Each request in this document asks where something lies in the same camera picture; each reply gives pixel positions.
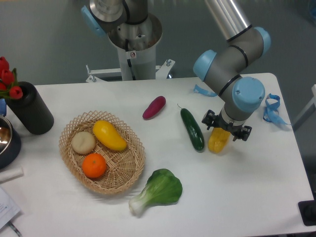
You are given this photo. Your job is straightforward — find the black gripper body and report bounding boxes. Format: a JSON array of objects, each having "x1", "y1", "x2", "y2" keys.
[{"x1": 201, "y1": 109, "x2": 252, "y2": 141}]

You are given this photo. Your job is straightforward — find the yellow bell pepper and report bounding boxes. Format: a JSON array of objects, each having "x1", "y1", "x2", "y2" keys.
[{"x1": 208, "y1": 127, "x2": 231, "y2": 154}]

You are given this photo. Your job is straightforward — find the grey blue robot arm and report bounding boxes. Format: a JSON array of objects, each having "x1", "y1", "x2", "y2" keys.
[{"x1": 81, "y1": 0, "x2": 271, "y2": 141}]

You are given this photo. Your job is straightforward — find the green cucumber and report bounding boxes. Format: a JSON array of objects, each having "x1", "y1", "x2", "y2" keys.
[{"x1": 177, "y1": 104, "x2": 205, "y2": 153}]

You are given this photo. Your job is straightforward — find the blue tape tangle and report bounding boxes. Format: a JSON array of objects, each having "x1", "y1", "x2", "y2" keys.
[{"x1": 263, "y1": 93, "x2": 290, "y2": 125}]

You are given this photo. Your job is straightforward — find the blue tape strip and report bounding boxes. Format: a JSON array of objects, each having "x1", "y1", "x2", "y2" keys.
[{"x1": 193, "y1": 84, "x2": 217, "y2": 97}]

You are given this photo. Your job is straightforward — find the purple sweet potato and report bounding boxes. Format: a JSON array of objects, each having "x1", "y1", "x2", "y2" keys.
[{"x1": 142, "y1": 96, "x2": 166, "y2": 119}]

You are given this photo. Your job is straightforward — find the green bok choy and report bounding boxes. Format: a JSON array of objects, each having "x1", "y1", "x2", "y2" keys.
[{"x1": 128, "y1": 168, "x2": 183, "y2": 216}]

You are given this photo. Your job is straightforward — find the woven wicker basket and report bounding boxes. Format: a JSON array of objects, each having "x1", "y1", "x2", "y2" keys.
[{"x1": 59, "y1": 111, "x2": 146, "y2": 195}]

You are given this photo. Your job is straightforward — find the black clamp block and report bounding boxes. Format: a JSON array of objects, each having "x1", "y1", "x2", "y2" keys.
[{"x1": 298, "y1": 200, "x2": 316, "y2": 226}]

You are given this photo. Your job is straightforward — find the yellow mango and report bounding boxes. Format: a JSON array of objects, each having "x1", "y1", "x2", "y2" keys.
[{"x1": 93, "y1": 120, "x2": 127, "y2": 151}]

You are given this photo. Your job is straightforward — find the orange tangerine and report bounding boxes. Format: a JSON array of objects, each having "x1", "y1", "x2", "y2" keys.
[{"x1": 81, "y1": 153, "x2": 107, "y2": 178}]

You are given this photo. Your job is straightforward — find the beige round bun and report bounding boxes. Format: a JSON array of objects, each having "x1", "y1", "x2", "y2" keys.
[{"x1": 71, "y1": 131, "x2": 96, "y2": 154}]

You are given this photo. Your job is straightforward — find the black cylindrical vase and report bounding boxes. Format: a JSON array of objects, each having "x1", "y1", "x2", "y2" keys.
[{"x1": 5, "y1": 81, "x2": 54, "y2": 135}]

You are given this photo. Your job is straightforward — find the dark metal pot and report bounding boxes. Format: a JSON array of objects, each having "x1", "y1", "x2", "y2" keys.
[{"x1": 0, "y1": 116, "x2": 21, "y2": 169}]

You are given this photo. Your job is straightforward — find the red tulip flowers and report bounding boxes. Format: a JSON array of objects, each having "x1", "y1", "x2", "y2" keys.
[{"x1": 0, "y1": 56, "x2": 23, "y2": 100}]

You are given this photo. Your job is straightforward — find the white paper roll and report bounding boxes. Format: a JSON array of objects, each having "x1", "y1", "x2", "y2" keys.
[{"x1": 0, "y1": 167, "x2": 24, "y2": 183}]

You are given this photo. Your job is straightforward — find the white paper sheet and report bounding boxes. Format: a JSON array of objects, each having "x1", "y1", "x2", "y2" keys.
[{"x1": 0, "y1": 188, "x2": 21, "y2": 228}]

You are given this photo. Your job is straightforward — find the pen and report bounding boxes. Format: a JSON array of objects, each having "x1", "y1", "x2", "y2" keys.
[{"x1": 8, "y1": 222, "x2": 22, "y2": 237}]

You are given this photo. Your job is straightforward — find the white metal base frame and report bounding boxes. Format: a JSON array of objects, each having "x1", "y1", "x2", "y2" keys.
[{"x1": 86, "y1": 59, "x2": 178, "y2": 83}]

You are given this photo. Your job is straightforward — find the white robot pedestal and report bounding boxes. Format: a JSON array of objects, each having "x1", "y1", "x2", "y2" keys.
[{"x1": 108, "y1": 13, "x2": 162, "y2": 81}]

